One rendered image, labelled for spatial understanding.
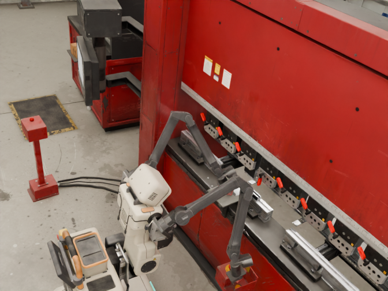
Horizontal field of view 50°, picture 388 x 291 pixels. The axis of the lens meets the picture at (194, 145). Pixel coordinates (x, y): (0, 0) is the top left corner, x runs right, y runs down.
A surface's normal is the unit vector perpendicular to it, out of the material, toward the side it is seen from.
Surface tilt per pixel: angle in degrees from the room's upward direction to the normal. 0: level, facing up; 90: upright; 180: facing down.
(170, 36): 90
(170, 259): 0
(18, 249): 0
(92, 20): 90
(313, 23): 90
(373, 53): 90
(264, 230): 0
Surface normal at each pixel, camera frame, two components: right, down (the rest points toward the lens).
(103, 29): 0.32, 0.58
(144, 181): -0.58, -0.40
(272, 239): 0.11, -0.80
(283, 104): -0.82, 0.26
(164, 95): 0.56, 0.53
